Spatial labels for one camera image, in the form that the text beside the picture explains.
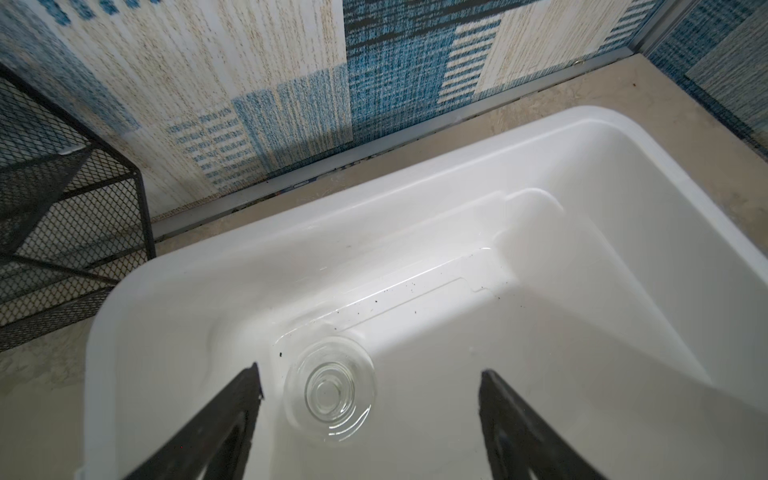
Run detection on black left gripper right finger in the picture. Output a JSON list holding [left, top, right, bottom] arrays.
[[478, 369, 604, 479]]

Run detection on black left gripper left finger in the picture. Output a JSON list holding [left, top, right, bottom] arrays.
[[127, 364, 264, 479]]

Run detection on white plastic storage bin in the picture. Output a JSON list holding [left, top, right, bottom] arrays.
[[78, 107, 767, 479]]

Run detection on black wire shelf rack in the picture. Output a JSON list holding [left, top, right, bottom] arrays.
[[1, 67, 156, 351]]

